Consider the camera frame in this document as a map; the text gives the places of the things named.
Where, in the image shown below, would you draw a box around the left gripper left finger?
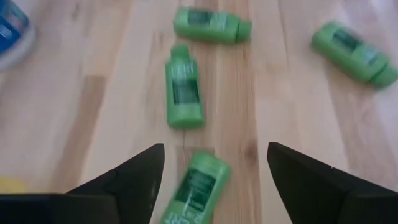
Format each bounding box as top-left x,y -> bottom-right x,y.
67,142 -> 165,224

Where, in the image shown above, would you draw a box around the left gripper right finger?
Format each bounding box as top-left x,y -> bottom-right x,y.
267,141 -> 398,224

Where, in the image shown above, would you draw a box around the green travel shampoo bottle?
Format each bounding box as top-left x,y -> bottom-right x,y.
310,21 -> 398,90
172,6 -> 253,45
164,43 -> 206,131
159,151 -> 233,224

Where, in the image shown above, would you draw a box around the yellow plastic bin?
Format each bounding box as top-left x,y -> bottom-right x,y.
0,175 -> 27,195

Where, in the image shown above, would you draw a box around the white wipes canister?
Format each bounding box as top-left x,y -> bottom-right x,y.
0,0 -> 35,71

